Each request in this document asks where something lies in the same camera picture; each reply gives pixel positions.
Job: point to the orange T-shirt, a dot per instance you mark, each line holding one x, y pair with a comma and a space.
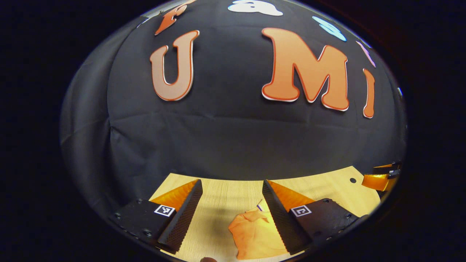
251, 236

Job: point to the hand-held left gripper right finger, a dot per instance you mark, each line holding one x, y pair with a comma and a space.
278, 220

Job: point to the black backdrop cloth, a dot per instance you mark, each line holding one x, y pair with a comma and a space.
233, 145

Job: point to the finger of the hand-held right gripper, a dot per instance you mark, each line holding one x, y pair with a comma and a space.
386, 167
378, 182

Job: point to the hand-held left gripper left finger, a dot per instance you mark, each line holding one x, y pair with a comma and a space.
184, 220

